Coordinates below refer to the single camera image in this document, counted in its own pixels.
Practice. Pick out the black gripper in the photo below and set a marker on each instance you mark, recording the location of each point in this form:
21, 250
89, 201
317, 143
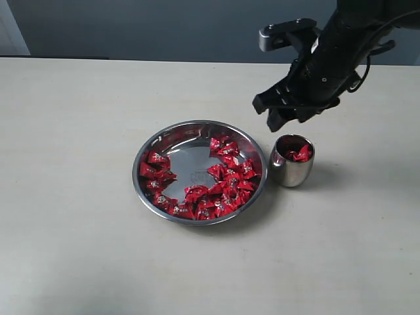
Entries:
340, 62

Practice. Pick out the red candy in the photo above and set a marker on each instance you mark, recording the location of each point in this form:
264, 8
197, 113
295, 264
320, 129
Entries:
300, 156
217, 143
147, 171
229, 149
184, 211
247, 185
158, 159

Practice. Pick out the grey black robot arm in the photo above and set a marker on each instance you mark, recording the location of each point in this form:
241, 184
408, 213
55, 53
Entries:
397, 14

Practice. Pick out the stainless steel cup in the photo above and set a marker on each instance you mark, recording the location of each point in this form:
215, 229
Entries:
284, 172

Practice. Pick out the round stainless steel plate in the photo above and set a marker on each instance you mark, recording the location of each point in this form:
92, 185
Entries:
188, 146

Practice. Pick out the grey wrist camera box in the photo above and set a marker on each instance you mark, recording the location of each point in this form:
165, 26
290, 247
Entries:
300, 34

